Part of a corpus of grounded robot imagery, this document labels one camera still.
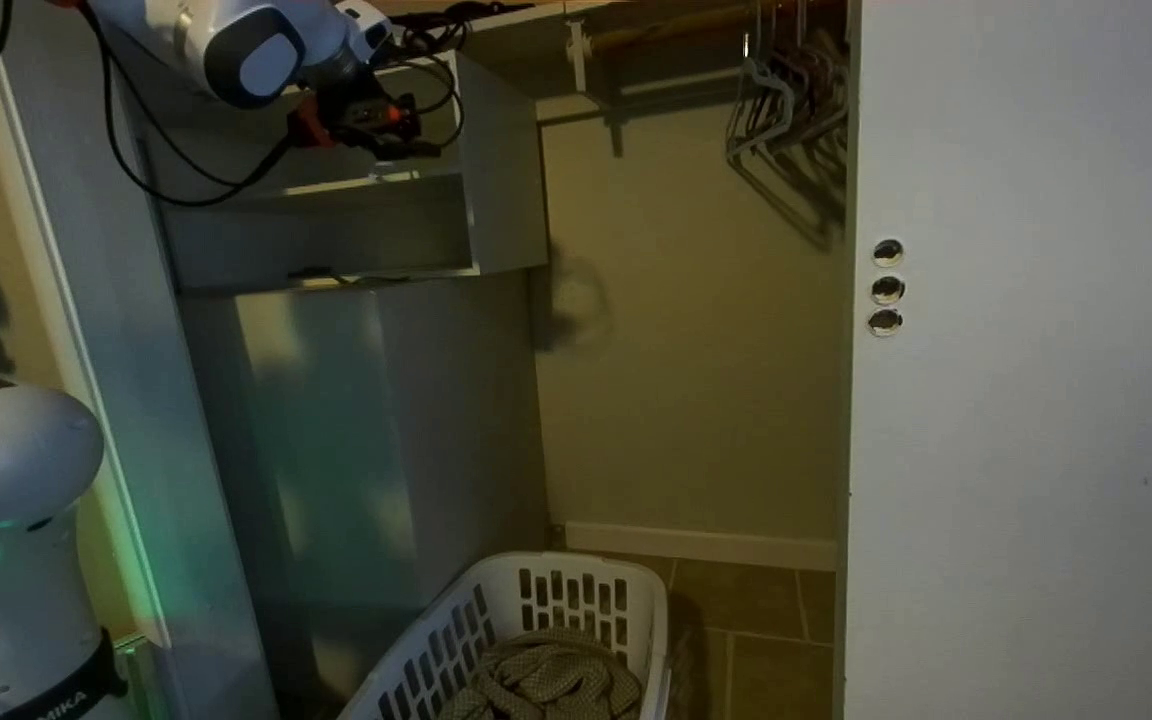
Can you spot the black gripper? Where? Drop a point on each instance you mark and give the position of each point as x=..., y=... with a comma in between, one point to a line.
x=356, y=115

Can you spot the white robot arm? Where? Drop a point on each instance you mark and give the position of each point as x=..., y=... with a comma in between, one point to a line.
x=252, y=54

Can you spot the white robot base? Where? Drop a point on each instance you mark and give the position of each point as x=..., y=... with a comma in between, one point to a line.
x=59, y=659

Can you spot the grey shelf unit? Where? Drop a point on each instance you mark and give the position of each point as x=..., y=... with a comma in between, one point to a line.
x=363, y=353

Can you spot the wooden closet rod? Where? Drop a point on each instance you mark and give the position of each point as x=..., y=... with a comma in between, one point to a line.
x=640, y=25

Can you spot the clothes hangers bunch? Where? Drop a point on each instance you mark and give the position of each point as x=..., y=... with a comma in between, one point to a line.
x=790, y=123

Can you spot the white plastic laundry basket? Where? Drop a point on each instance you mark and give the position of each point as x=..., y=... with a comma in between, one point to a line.
x=504, y=598

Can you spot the grey clothes in basket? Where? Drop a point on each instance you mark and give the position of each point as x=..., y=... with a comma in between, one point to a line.
x=545, y=678

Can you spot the white closet door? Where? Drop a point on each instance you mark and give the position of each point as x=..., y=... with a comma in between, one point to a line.
x=996, y=518

